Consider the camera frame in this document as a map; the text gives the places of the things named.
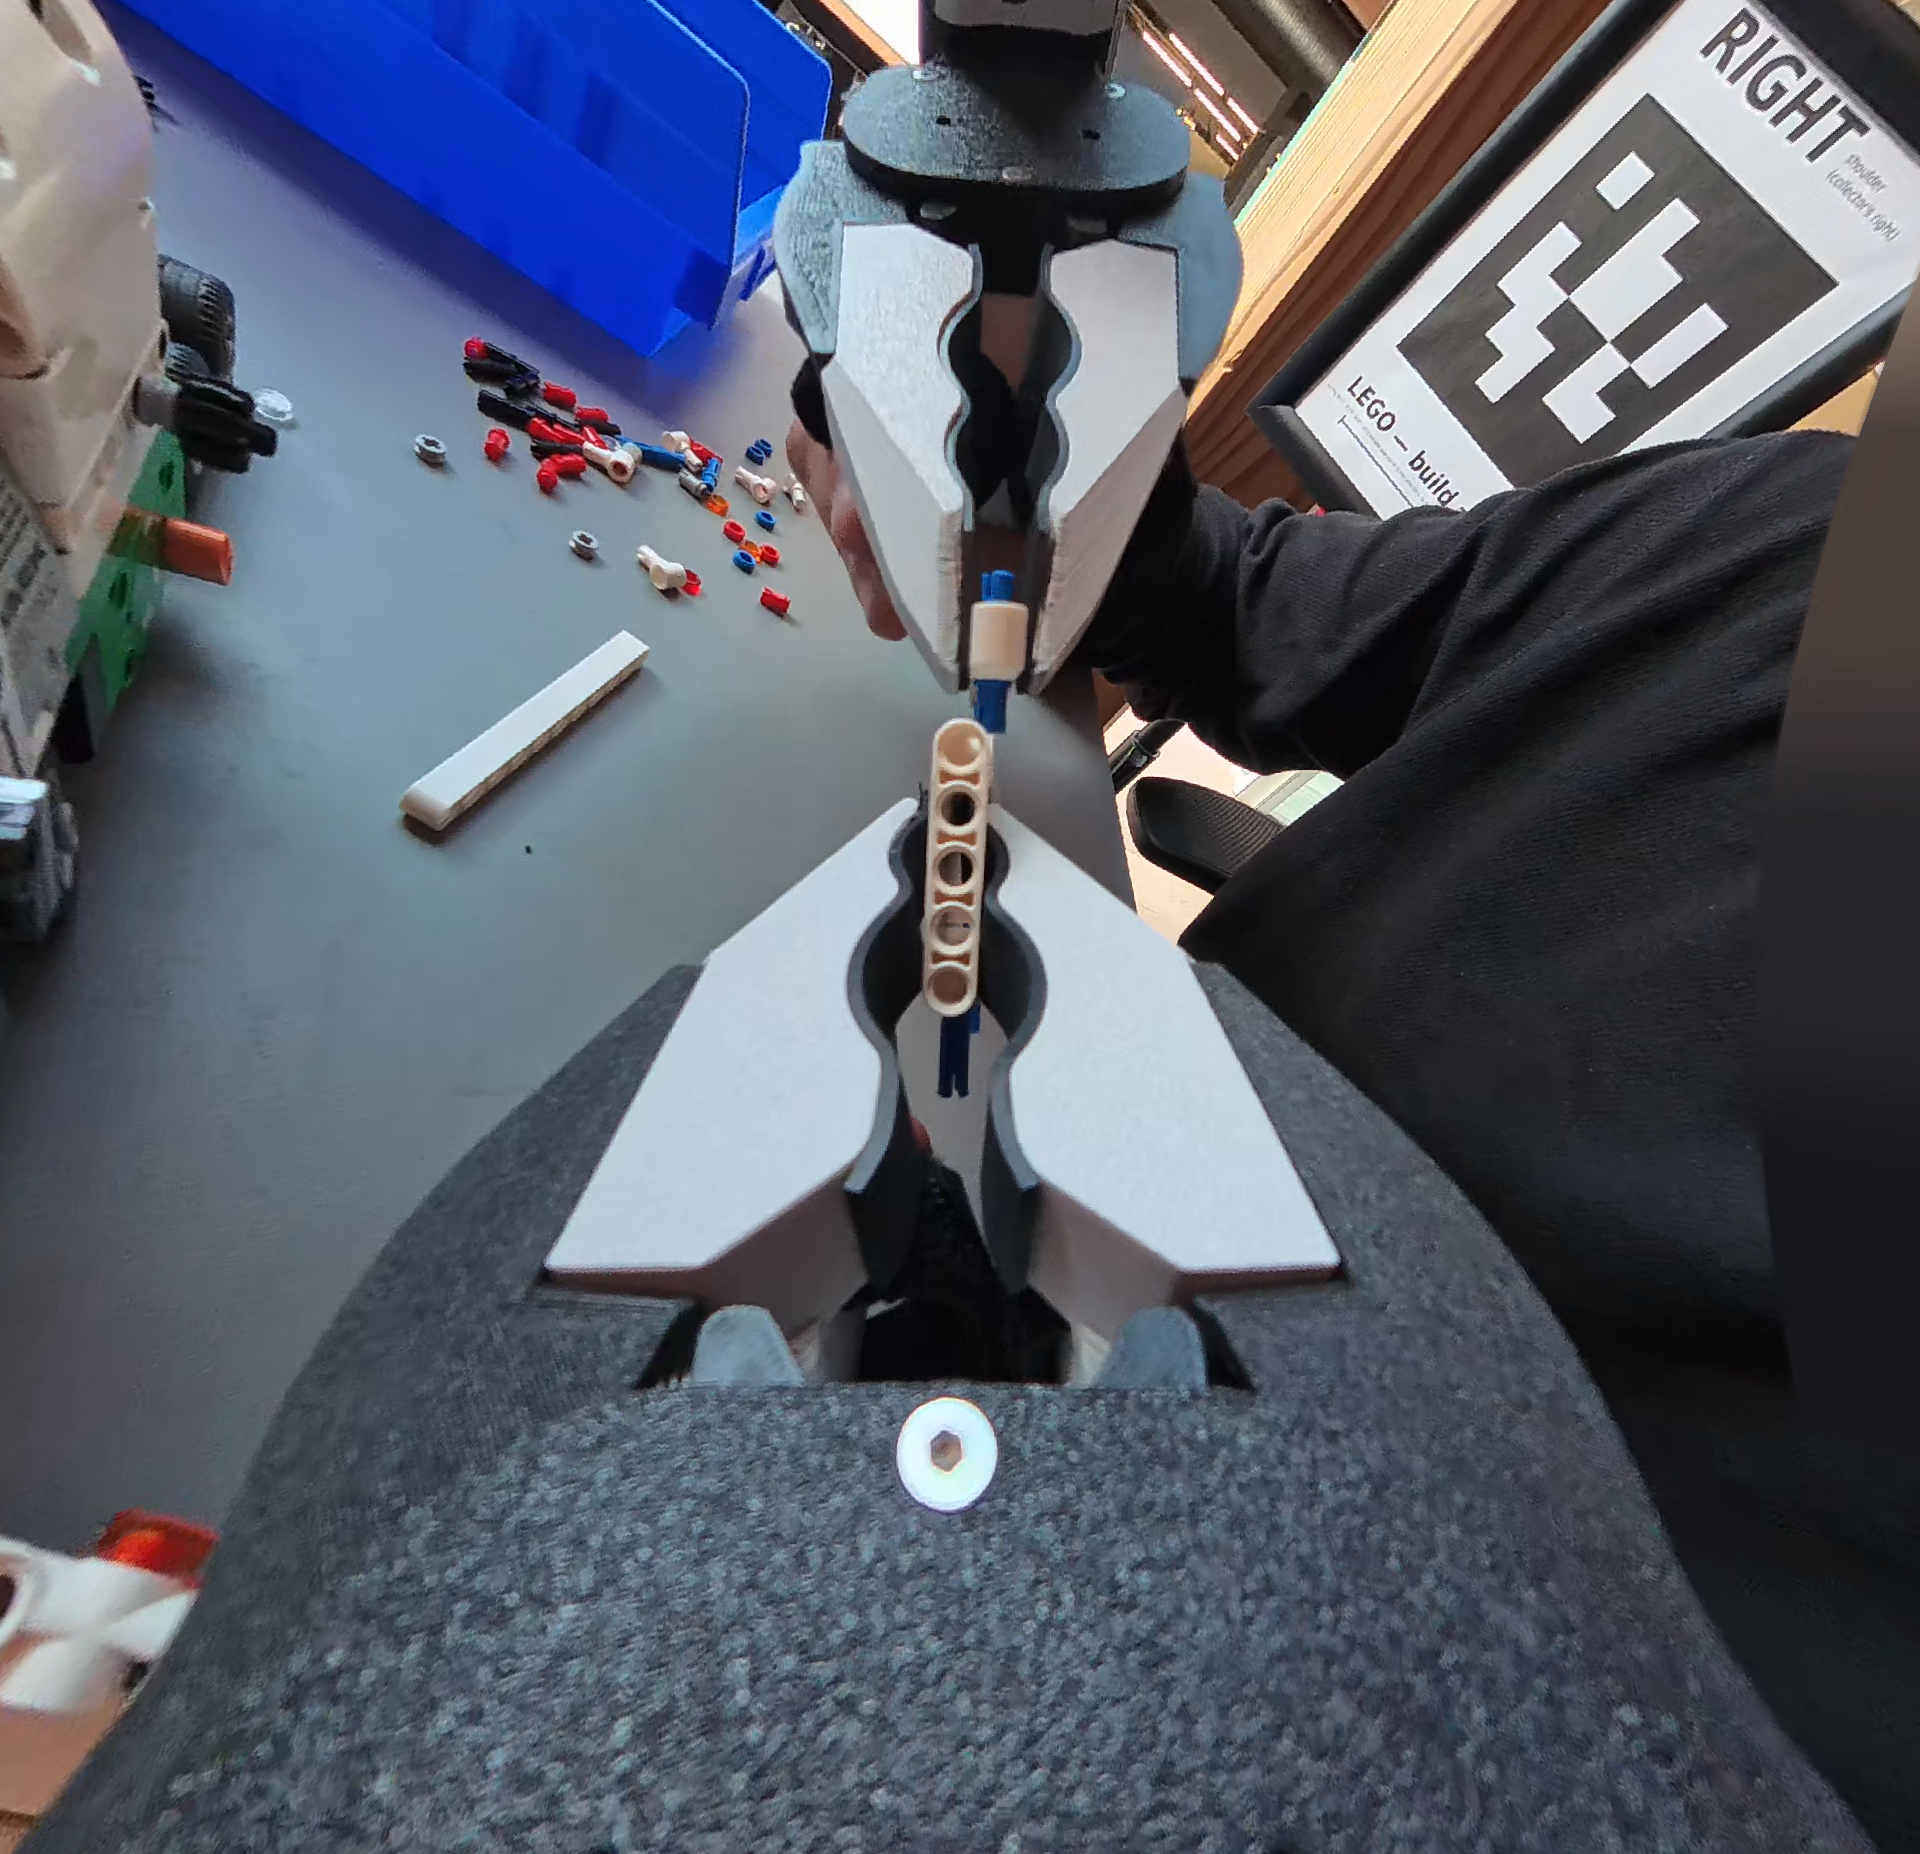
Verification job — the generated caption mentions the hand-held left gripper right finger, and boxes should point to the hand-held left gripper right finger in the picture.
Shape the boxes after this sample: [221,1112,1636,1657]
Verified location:
[982,808,1342,1384]

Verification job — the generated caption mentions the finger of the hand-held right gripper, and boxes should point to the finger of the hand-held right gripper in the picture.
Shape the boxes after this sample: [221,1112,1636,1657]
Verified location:
[818,221,993,693]
[1019,246,1192,689]

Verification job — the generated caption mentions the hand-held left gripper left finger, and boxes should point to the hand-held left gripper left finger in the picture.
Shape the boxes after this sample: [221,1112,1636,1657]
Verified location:
[543,797,923,1384]

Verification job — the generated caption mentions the short white lego beam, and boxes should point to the short white lego beam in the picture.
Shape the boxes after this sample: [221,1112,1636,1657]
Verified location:
[919,718,1003,1020]

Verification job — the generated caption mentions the person's right forearm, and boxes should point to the person's right forearm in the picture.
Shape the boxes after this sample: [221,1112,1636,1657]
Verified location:
[1086,437,1863,835]

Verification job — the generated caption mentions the scattered small lego pins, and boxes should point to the scattered small lego pins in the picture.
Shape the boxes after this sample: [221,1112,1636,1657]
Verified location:
[412,334,816,620]

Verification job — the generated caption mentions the flat white lego beam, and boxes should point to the flat white lego beam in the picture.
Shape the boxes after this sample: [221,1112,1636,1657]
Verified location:
[399,629,652,835]

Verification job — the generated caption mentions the white lego recycling container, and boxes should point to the white lego recycling container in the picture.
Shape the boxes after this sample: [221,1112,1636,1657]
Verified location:
[0,1508,224,1828]

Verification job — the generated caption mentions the white green lego truck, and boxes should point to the white green lego truck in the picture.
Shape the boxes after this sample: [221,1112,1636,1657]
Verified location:
[0,0,288,943]

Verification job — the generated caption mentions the person's right hand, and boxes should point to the person's right hand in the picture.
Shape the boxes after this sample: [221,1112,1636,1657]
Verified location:
[784,384,1250,695]

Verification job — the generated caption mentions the black office chair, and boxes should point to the black office chair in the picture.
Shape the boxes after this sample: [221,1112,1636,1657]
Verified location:
[1107,714,1295,891]

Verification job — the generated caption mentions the person's black clothing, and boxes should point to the person's black clothing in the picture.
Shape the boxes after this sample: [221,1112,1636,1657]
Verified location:
[1187,437,1920,1854]

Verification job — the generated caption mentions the blue plastic bin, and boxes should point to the blue plastic bin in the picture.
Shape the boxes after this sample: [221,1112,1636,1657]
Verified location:
[38,0,837,360]

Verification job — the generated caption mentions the black framed marker sign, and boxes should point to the black framed marker sign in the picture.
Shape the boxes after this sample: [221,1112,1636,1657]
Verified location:
[1249,0,1920,523]

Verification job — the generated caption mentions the wooden post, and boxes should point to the wooden post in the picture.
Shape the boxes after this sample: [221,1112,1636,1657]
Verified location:
[1187,0,1720,513]

